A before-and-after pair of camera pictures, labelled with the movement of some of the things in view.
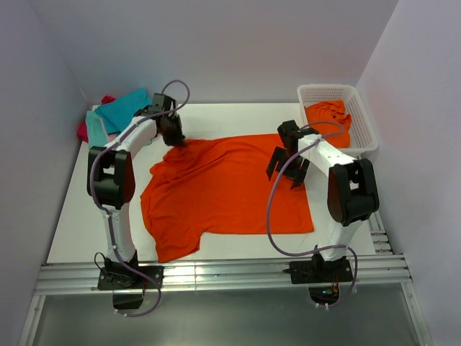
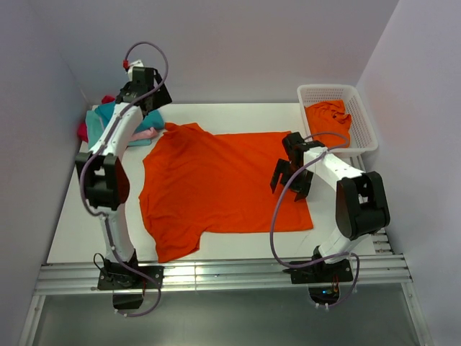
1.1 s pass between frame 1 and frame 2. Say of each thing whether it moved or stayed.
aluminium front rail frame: stayed
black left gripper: moved
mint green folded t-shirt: stayed
